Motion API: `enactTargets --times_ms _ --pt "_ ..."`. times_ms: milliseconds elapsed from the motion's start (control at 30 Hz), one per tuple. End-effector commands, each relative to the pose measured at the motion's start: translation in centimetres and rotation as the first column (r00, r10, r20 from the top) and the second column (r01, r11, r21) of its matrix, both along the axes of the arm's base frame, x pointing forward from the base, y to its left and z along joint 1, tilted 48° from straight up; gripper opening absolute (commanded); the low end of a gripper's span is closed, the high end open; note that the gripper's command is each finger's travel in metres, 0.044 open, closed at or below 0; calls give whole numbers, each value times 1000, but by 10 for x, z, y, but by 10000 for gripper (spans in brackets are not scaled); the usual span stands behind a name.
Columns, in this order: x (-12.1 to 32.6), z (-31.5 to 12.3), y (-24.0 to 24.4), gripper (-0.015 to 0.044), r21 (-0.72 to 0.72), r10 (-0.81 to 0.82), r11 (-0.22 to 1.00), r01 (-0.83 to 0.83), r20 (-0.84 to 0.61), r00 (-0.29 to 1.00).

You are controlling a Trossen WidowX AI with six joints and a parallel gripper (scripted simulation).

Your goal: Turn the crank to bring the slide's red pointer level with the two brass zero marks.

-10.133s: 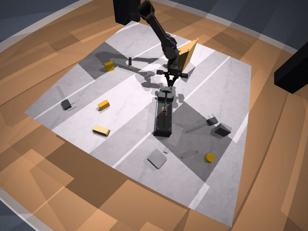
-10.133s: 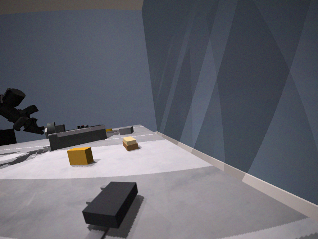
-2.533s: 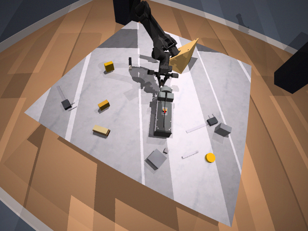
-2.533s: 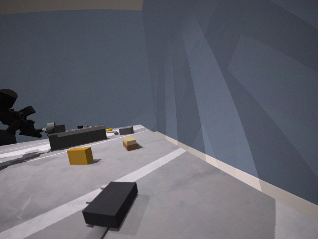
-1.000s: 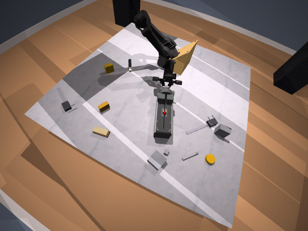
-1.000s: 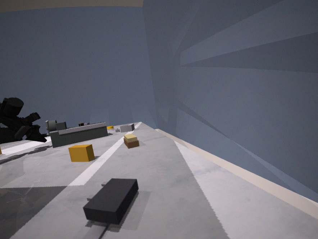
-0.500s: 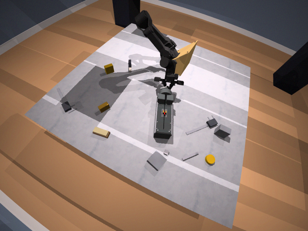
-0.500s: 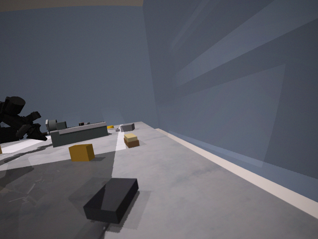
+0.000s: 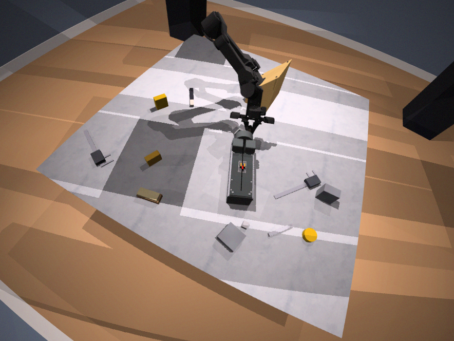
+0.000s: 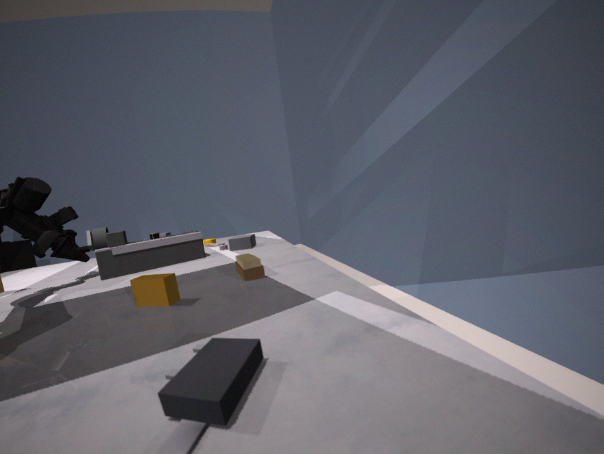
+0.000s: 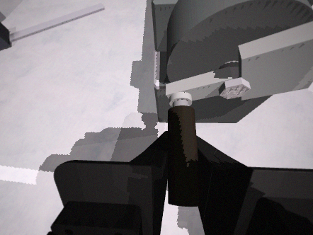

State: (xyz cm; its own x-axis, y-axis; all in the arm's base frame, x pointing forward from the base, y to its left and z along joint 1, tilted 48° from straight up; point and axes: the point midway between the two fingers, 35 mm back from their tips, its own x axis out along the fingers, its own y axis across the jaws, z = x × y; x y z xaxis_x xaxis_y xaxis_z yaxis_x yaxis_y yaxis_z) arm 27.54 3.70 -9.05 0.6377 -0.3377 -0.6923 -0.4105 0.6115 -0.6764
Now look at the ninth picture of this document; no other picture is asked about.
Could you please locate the yellow short cylinder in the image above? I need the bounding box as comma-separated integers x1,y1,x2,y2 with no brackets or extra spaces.
302,228,317,243

